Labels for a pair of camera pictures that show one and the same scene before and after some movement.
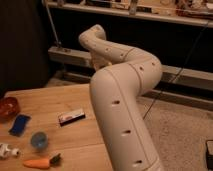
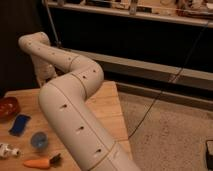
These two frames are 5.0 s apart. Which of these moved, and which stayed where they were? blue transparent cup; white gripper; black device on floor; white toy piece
Moved: white gripper
Stayed: blue transparent cup; black device on floor; white toy piece
